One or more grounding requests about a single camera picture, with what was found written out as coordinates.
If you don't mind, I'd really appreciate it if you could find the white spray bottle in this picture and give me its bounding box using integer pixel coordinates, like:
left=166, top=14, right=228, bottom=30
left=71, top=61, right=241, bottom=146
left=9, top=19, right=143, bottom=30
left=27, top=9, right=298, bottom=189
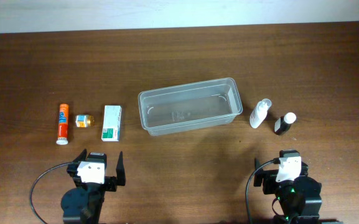
left=249, top=98, right=272, bottom=129

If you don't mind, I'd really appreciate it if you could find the small gold-lid jar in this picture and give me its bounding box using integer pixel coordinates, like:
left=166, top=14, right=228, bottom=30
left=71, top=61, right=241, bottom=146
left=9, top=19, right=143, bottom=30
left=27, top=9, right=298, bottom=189
left=75, top=114, right=95, bottom=128

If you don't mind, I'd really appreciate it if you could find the white green medicine box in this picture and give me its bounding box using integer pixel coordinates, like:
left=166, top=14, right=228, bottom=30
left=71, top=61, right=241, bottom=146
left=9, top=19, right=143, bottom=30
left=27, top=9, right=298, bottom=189
left=101, top=105, right=122, bottom=142

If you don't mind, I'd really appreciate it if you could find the clear plastic container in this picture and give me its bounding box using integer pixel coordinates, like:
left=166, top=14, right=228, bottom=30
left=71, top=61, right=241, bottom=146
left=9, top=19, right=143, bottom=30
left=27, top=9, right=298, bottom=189
left=138, top=78, right=243, bottom=136

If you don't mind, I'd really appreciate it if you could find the orange tablet tube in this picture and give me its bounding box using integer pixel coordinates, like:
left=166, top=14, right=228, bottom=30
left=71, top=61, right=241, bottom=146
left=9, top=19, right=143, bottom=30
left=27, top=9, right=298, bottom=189
left=56, top=103, right=69, bottom=145

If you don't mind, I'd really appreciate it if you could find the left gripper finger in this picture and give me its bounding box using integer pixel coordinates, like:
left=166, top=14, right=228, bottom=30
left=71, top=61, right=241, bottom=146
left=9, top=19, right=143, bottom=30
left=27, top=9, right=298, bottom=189
left=72, top=149, right=87, bottom=163
left=116, top=151, right=126, bottom=186

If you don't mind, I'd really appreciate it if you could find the dark bottle white cap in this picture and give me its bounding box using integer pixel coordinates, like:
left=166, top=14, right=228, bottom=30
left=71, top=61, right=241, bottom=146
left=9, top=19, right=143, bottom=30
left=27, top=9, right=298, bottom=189
left=274, top=112, right=297, bottom=136

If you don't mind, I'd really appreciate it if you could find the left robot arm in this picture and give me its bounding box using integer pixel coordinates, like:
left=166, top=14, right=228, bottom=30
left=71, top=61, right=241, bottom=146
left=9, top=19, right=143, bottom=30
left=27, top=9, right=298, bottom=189
left=60, top=150, right=126, bottom=224

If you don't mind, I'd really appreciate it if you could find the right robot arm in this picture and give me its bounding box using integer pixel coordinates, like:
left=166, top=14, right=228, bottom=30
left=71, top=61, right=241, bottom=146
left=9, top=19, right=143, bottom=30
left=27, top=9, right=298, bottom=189
left=253, top=149, right=322, bottom=224

